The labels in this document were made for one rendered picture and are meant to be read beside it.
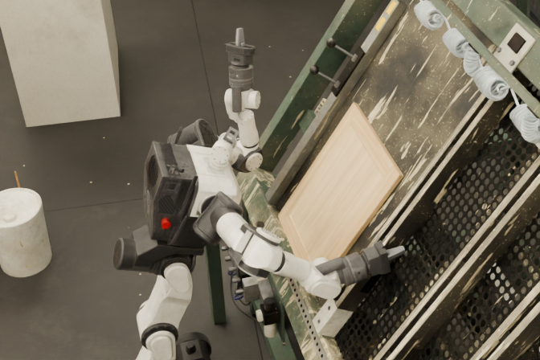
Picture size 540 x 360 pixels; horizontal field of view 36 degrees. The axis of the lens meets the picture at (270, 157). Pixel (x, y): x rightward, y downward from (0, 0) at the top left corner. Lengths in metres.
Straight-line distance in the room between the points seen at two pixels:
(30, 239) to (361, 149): 2.00
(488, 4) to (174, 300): 1.52
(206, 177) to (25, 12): 2.59
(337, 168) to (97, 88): 2.63
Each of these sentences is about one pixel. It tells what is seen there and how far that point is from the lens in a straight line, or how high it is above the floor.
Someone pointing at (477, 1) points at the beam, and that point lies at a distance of 2.59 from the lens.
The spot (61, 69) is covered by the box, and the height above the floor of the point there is 0.40.
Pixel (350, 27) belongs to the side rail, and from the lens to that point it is 3.26.
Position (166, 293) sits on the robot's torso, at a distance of 3.08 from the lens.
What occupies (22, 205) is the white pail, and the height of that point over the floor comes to 0.36.
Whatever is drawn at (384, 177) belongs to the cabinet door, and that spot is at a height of 1.32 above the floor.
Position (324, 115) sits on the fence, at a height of 1.28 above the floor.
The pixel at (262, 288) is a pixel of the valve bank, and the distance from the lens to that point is 3.21.
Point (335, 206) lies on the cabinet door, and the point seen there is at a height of 1.12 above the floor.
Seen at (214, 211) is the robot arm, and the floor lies 1.35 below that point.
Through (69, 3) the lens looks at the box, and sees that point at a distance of 5.06.
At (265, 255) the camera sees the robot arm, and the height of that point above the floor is 1.40.
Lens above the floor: 3.09
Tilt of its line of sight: 38 degrees down
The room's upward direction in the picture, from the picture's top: 2 degrees counter-clockwise
